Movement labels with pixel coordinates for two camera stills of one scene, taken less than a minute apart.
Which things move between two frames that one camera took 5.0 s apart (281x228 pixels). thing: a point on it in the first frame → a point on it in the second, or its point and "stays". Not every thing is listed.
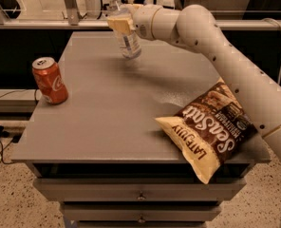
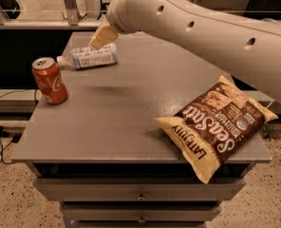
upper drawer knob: x=140 y=196 stays
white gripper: x=141 y=22 → x=119 y=13
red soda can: x=50 y=80 stays
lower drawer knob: x=141 y=219 stays
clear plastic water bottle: x=129 y=45 → x=88 y=56
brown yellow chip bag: x=208 y=128 stays
